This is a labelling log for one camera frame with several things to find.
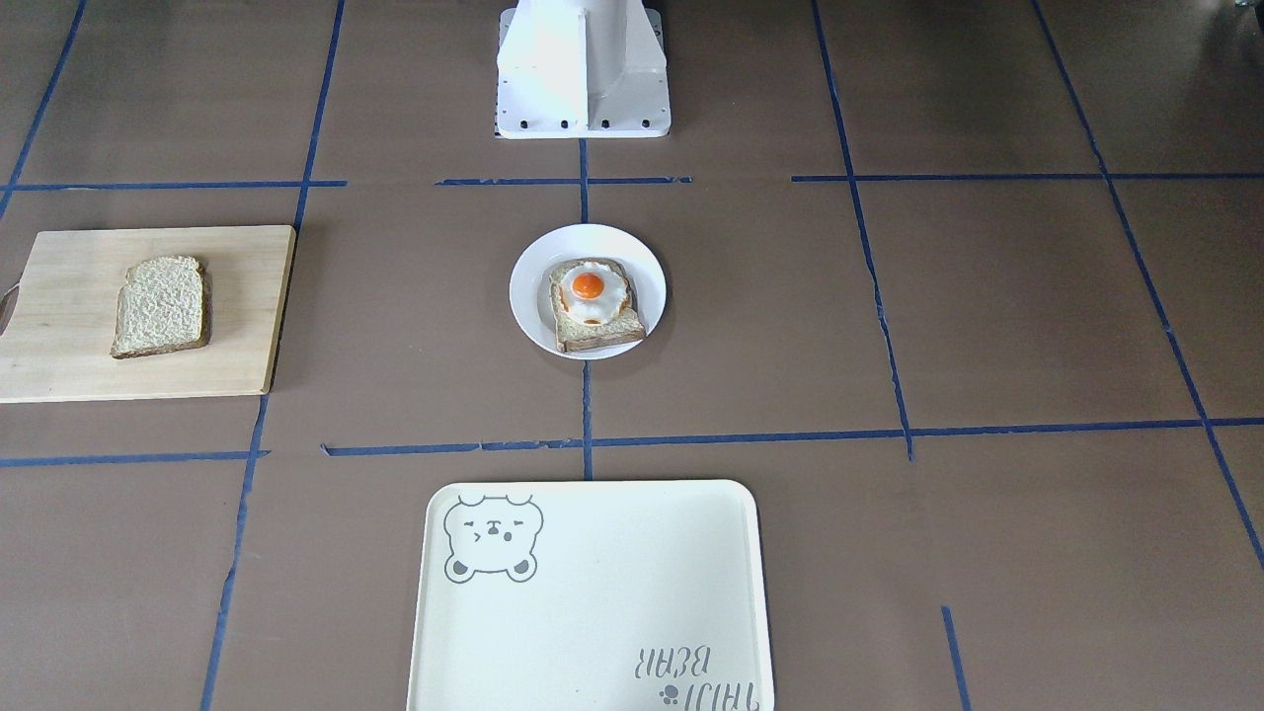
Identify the cream bear tray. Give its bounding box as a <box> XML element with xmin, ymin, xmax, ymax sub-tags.
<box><xmin>406</xmin><ymin>479</ymin><xmax>776</xmax><ymax>710</ymax></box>

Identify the brown top bread slice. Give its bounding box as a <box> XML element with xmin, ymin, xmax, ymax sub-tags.
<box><xmin>110</xmin><ymin>256</ymin><xmax>211</xmax><ymax>359</ymax></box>

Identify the fried egg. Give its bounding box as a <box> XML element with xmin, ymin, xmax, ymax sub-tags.
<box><xmin>557</xmin><ymin>261</ymin><xmax>631</xmax><ymax>326</ymax></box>

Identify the white round plate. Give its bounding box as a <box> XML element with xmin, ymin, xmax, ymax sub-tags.
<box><xmin>509</xmin><ymin>224</ymin><xmax>669</xmax><ymax>361</ymax></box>

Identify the wooden cutting board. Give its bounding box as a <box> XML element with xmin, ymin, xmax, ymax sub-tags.
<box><xmin>1</xmin><ymin>225</ymin><xmax>296</xmax><ymax>402</ymax></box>

